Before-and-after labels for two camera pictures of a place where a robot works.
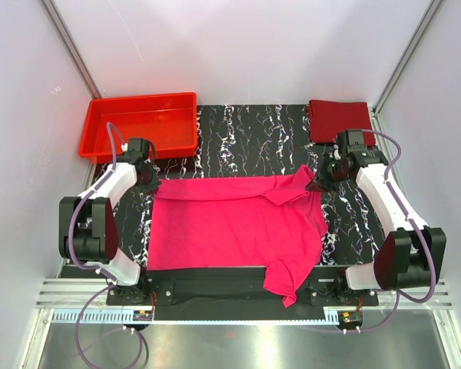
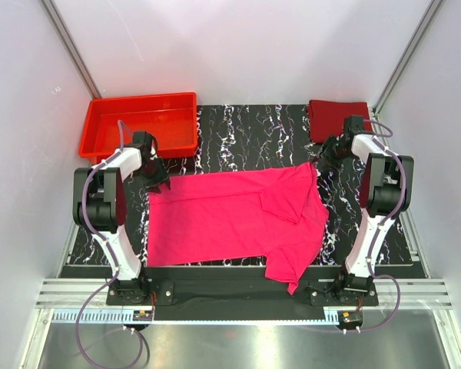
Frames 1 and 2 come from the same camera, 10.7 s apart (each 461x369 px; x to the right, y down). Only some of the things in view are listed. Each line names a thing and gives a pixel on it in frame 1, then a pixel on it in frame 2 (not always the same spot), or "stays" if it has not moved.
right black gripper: (320, 183) -> (324, 154)
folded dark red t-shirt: (327, 118) stays
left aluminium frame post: (68, 47) stays
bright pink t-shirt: (274, 222) stays
